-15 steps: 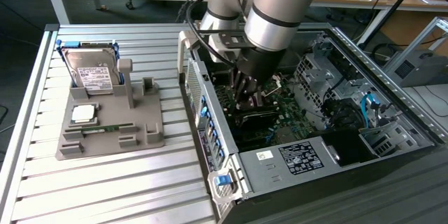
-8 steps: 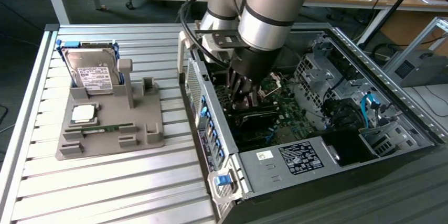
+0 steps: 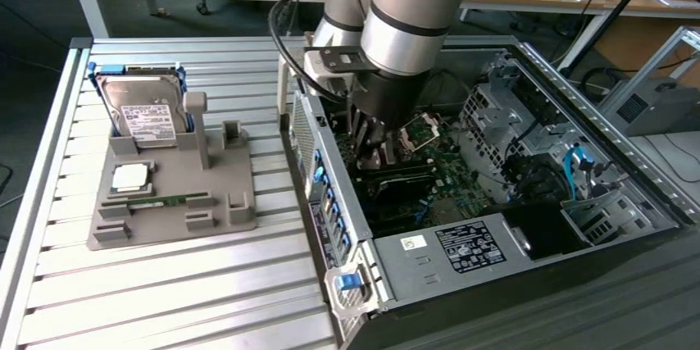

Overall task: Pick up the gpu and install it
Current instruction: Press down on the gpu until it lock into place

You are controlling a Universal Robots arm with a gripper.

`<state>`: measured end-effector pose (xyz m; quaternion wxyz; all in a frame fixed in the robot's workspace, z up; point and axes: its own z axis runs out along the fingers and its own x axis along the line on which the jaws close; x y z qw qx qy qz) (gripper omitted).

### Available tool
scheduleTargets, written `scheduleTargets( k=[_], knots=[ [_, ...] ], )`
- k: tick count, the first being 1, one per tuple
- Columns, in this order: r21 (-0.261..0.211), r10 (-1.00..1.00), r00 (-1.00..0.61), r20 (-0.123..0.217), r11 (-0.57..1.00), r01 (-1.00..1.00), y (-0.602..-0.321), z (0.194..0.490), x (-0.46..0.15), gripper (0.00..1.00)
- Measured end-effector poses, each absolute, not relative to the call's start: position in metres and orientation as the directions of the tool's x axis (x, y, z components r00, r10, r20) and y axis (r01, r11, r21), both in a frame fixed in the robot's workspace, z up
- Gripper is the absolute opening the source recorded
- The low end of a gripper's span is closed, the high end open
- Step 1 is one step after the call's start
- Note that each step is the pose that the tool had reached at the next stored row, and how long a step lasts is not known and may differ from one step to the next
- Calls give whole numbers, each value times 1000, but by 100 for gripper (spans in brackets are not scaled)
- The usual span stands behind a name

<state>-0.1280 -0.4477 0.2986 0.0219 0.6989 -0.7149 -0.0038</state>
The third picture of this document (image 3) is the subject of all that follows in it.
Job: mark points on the black chair caster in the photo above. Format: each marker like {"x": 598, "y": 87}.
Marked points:
{"x": 202, "y": 7}

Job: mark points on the silver CPU chip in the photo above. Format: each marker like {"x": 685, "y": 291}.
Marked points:
{"x": 130, "y": 178}

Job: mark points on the grey computer tower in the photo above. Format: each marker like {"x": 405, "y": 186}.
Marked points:
{"x": 661, "y": 108}

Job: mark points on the green RAM stick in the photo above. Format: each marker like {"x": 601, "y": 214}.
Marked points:
{"x": 156, "y": 201}

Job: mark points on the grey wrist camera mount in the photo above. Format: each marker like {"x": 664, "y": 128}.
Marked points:
{"x": 328, "y": 67}

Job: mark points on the grey power supply unit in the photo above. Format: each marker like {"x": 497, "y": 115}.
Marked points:
{"x": 404, "y": 268}

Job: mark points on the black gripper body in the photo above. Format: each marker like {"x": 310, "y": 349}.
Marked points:
{"x": 388, "y": 96}

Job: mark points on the silver hard disk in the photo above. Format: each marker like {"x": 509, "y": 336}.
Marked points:
{"x": 141, "y": 120}

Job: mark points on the open grey PC case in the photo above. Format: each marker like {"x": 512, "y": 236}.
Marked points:
{"x": 302, "y": 128}

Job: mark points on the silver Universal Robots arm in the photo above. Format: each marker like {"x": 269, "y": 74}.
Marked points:
{"x": 414, "y": 5}

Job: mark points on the low metal disk bay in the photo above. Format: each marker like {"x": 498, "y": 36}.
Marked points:
{"x": 601, "y": 223}

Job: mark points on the blue case latch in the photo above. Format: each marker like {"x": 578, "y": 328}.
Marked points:
{"x": 346, "y": 282}

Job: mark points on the black stand pole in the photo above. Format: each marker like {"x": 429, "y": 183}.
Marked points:
{"x": 617, "y": 10}

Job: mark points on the grey plastic parts rack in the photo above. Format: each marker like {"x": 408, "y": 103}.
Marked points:
{"x": 174, "y": 186}

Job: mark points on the aluminium profile frame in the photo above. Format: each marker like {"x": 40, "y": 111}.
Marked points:
{"x": 664, "y": 53}

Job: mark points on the grey chipset heatsink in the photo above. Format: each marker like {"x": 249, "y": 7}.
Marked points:
{"x": 448, "y": 210}

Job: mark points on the tall metal disk bay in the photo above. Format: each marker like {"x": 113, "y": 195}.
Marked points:
{"x": 492, "y": 120}

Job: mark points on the green motherboard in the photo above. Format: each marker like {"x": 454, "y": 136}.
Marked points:
{"x": 453, "y": 178}

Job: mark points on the blue disk caddy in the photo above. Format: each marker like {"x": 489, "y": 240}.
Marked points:
{"x": 112, "y": 68}

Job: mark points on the metal socket cover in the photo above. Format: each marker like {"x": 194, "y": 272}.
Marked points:
{"x": 424, "y": 130}

